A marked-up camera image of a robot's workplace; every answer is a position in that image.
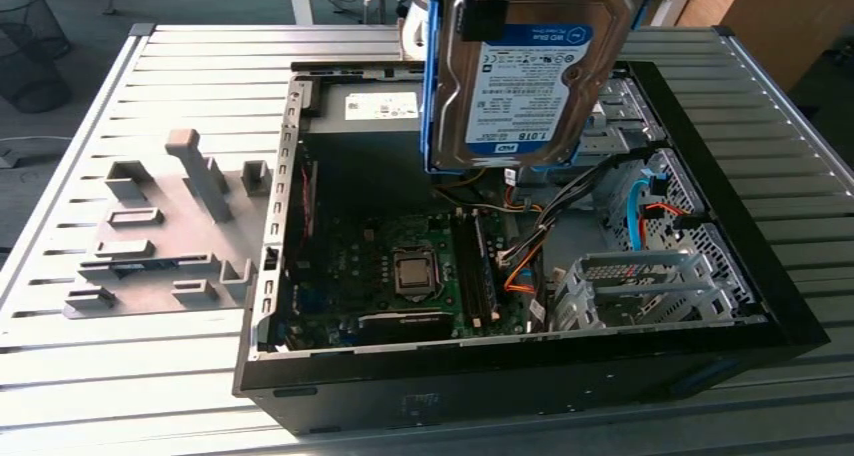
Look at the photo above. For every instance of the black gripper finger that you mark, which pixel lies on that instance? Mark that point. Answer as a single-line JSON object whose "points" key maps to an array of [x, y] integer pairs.
{"points": [[486, 18]]}

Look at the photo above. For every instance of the hard disk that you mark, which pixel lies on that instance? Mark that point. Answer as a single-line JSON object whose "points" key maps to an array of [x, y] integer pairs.
{"points": [[521, 101]]}

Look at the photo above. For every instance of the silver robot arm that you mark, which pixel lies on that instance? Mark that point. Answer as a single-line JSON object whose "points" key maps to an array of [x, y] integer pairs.
{"points": [[416, 31]]}

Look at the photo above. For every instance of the silver disk bay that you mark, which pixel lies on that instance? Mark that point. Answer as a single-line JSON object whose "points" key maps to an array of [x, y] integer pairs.
{"points": [[641, 257]]}

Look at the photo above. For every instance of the metal optical drive cage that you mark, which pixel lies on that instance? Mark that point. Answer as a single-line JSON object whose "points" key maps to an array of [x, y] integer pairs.
{"points": [[601, 143]]}

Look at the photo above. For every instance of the grey power supply unit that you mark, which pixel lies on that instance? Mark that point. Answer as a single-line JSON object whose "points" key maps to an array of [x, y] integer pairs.
{"points": [[361, 146]]}

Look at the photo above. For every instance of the black RAM stick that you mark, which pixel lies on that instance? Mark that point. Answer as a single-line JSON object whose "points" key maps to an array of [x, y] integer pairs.
{"points": [[488, 271]]}

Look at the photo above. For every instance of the silver CPU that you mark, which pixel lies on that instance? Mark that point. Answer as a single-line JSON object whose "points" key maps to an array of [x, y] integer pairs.
{"points": [[414, 271]]}

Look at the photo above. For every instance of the green motherboard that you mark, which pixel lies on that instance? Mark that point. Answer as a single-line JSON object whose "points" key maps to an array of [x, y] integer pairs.
{"points": [[354, 266]]}

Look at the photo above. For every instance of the CPU socket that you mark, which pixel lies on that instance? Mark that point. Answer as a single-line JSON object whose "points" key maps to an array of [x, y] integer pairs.
{"points": [[393, 276]]}

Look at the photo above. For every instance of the black graphics card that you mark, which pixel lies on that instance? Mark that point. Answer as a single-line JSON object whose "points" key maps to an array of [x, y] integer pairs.
{"points": [[408, 326]]}

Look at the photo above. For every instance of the grey parts rack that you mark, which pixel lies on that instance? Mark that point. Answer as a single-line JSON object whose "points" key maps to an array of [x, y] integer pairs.
{"points": [[187, 246]]}

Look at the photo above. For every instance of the black mesh waste bin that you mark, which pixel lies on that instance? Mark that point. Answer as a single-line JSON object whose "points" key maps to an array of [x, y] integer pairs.
{"points": [[34, 76]]}

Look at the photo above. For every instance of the black PC case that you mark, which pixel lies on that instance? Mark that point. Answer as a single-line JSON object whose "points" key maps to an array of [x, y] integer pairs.
{"points": [[468, 386]]}

